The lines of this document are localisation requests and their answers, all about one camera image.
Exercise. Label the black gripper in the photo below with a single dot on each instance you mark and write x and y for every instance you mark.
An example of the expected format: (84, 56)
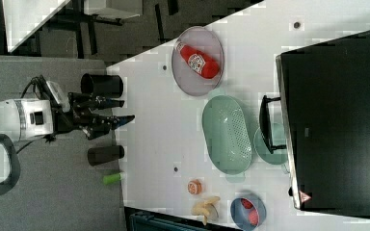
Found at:
(80, 116)

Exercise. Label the green plastic strainer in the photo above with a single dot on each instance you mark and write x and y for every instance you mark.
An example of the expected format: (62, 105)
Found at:
(227, 136)

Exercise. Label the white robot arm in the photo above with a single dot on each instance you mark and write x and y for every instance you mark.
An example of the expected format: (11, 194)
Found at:
(28, 120)

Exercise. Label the black cylinder cup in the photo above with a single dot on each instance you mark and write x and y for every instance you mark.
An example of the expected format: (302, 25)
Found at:
(102, 155)
(102, 85)

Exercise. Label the green plastic vegetable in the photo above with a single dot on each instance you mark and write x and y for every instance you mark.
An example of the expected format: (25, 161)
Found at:
(113, 178)

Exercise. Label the grey round plate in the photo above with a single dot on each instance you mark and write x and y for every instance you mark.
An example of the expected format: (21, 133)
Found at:
(207, 42)

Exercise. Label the red ketchup bottle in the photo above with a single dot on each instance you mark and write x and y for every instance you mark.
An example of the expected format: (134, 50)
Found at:
(201, 63)

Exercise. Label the dark teal crate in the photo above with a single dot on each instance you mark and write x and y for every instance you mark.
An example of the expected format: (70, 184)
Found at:
(141, 220)

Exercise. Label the yellow banana toy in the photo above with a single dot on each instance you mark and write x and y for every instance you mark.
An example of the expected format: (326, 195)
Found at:
(206, 209)

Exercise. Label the blue bowl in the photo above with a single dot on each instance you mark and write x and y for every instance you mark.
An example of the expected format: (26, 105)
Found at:
(247, 211)

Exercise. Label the green mug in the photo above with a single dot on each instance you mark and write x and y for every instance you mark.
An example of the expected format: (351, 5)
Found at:
(273, 150)

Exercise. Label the red strawberry toy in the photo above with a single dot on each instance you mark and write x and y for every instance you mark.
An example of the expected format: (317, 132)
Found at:
(252, 213)

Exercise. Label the black toaster oven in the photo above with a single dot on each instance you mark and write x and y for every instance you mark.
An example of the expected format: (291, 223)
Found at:
(324, 94)

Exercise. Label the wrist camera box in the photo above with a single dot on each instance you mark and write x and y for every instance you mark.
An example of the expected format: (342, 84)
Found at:
(59, 96)

